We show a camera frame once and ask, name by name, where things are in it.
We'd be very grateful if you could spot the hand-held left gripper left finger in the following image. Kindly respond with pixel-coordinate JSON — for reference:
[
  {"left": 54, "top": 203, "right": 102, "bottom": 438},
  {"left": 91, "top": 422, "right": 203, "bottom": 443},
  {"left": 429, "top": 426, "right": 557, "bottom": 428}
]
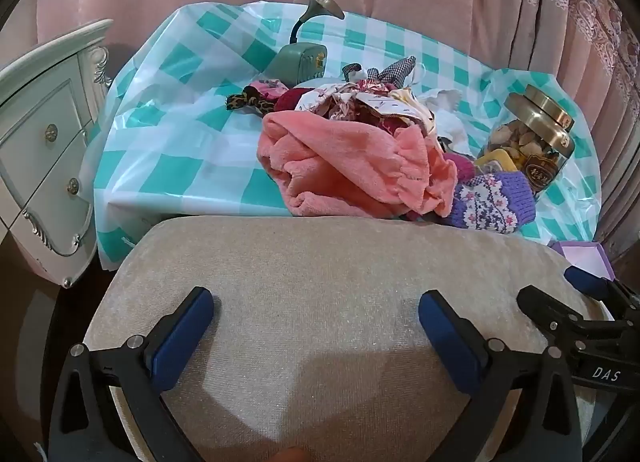
[{"left": 48, "top": 286, "right": 216, "bottom": 462}]

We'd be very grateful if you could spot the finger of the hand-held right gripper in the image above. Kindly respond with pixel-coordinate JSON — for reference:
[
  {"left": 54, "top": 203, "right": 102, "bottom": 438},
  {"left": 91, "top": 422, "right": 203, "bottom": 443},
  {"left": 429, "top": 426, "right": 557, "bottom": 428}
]
[
  {"left": 516, "top": 286, "right": 603, "bottom": 343},
  {"left": 564, "top": 266, "right": 640, "bottom": 324}
]

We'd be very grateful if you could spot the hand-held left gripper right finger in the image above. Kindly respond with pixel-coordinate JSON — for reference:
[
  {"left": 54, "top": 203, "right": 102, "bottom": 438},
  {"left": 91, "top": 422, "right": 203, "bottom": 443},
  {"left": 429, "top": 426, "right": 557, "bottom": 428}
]
[{"left": 418, "top": 291, "right": 583, "bottom": 462}]

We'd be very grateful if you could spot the purple box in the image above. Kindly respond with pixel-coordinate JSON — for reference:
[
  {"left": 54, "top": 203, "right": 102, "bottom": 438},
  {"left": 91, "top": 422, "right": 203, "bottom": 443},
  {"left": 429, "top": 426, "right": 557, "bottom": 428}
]
[{"left": 547, "top": 241, "right": 616, "bottom": 283}]

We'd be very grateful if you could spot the glass jar with gold lid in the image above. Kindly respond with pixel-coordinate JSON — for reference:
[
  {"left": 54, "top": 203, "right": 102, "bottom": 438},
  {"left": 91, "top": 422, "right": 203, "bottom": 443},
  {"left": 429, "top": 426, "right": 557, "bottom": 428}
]
[{"left": 475, "top": 85, "right": 576, "bottom": 200}]

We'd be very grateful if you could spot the magenta cloth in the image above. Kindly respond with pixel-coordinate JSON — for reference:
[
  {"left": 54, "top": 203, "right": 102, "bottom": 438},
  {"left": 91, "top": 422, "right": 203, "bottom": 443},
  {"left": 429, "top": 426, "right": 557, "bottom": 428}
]
[{"left": 442, "top": 152, "right": 476, "bottom": 184}]

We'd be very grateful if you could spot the pink fleece towel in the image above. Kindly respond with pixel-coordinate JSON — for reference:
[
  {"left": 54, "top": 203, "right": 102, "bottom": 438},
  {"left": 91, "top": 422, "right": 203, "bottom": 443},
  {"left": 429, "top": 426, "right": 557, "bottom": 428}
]
[{"left": 256, "top": 111, "right": 458, "bottom": 218}]

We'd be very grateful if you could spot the yellow soft item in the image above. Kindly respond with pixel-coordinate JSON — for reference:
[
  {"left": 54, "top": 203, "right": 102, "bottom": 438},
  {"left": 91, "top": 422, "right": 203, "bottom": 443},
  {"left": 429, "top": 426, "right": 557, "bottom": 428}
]
[{"left": 477, "top": 152, "right": 512, "bottom": 176}]

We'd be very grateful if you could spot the purple patterned knit sock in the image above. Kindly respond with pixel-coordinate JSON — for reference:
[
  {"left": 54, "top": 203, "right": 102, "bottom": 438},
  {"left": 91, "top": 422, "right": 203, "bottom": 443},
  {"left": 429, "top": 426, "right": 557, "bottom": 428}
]
[{"left": 442, "top": 171, "right": 537, "bottom": 234}]

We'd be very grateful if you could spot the beige upholstered stool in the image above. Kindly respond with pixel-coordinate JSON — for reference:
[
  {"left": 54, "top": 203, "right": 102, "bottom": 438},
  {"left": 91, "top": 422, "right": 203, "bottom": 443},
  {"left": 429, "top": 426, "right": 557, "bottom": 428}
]
[{"left": 82, "top": 215, "right": 608, "bottom": 462}]

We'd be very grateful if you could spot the teal white checked tablecloth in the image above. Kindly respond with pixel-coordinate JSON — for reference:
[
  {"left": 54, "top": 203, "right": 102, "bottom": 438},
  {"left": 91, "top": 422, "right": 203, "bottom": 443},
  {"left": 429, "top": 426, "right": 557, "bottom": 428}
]
[{"left": 80, "top": 1, "right": 603, "bottom": 270}]

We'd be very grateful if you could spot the leopard print bow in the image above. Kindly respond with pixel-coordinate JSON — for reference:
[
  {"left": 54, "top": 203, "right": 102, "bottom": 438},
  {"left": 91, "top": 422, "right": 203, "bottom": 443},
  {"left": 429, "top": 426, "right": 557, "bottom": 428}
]
[{"left": 226, "top": 92, "right": 276, "bottom": 117}]

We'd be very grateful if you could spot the dark red cloth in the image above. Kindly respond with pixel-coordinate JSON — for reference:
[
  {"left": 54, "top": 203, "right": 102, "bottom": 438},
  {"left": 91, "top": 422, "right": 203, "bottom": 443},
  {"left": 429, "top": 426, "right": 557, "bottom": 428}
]
[{"left": 272, "top": 90, "right": 307, "bottom": 114}]

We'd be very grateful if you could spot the pink patterned cloth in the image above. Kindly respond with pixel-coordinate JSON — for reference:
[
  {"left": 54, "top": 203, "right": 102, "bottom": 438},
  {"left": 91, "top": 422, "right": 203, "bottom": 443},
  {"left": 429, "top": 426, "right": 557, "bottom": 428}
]
[{"left": 249, "top": 81, "right": 289, "bottom": 101}]

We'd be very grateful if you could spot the white floral cloth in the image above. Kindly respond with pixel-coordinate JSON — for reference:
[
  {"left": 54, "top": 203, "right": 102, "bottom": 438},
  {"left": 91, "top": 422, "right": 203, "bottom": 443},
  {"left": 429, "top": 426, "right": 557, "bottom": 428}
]
[{"left": 295, "top": 82, "right": 436, "bottom": 135}]

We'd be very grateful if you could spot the white carved dresser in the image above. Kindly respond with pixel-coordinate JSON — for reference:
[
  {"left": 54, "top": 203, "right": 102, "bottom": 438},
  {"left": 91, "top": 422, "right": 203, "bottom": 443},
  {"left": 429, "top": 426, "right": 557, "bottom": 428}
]
[{"left": 0, "top": 19, "right": 115, "bottom": 288}]

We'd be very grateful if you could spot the black white checked bow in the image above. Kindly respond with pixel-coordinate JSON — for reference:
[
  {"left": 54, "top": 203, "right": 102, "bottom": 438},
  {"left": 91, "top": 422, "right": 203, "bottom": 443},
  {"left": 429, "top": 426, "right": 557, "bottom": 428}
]
[{"left": 342, "top": 56, "right": 417, "bottom": 88}]

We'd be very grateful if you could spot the green gramophone speaker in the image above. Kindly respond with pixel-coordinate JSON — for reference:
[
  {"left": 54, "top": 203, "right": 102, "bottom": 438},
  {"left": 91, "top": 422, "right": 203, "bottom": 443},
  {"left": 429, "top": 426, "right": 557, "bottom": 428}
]
[{"left": 270, "top": 0, "right": 345, "bottom": 86}]

